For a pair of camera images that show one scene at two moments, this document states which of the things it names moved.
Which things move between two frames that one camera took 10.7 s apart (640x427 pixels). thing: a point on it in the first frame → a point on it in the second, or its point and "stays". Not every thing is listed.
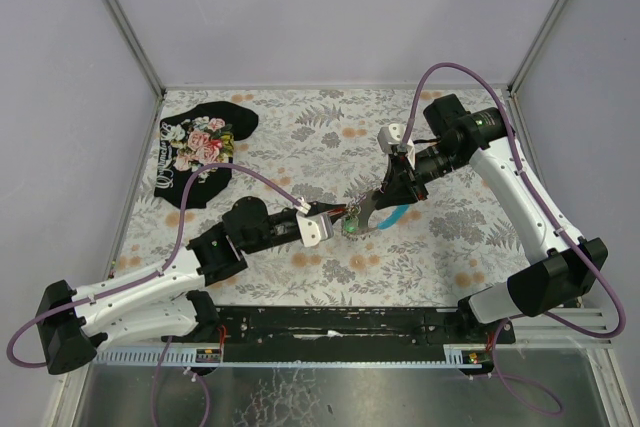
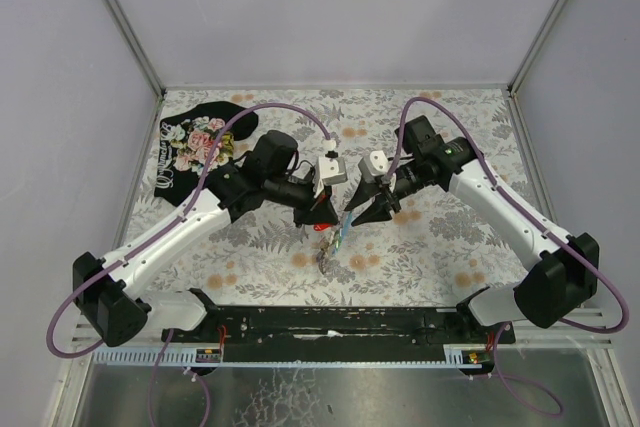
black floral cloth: [201, 136] stays
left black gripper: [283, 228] → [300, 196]
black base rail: [355, 326] stays
